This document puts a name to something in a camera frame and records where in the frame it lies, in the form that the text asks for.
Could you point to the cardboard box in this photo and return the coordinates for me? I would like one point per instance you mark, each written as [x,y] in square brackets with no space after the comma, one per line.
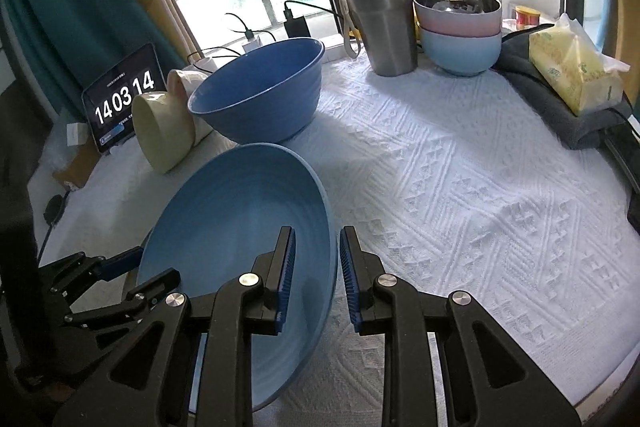
[74,164]

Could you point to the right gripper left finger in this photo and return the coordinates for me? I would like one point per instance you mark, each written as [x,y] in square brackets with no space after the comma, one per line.
[189,360]

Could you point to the teal curtain left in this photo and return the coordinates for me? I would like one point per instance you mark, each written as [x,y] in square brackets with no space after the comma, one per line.
[70,43]

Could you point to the white textured tablecloth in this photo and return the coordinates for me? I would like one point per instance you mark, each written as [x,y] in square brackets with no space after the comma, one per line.
[456,183]

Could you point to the small white box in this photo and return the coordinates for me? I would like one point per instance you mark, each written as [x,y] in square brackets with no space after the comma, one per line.
[77,134]

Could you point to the light blue bowl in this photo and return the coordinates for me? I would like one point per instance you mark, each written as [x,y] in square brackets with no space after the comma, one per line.
[461,56]

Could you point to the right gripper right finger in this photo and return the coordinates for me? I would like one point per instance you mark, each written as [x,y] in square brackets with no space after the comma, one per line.
[488,379]

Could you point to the dark blue bowl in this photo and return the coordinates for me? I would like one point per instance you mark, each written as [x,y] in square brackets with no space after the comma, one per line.
[266,95]

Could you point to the tablet showing clock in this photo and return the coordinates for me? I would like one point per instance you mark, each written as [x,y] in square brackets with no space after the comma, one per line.
[108,100]

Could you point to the stainless steel tumbler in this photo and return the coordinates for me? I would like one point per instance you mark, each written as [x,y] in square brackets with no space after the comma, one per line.
[388,33]

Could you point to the pale green bowl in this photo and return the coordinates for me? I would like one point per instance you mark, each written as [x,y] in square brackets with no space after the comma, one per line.
[164,129]

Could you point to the large light blue plate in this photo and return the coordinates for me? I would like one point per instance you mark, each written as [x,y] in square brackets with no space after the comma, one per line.
[229,212]

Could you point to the black charger block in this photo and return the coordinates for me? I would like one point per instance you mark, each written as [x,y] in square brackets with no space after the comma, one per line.
[295,26]

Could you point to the white charger plug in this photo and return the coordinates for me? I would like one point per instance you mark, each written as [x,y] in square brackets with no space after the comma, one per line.
[252,41]

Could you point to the yellow tin can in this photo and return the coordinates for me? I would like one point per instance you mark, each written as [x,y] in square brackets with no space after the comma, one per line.
[526,17]

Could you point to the yellow tissue pack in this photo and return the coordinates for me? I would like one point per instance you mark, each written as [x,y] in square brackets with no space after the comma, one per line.
[585,78]

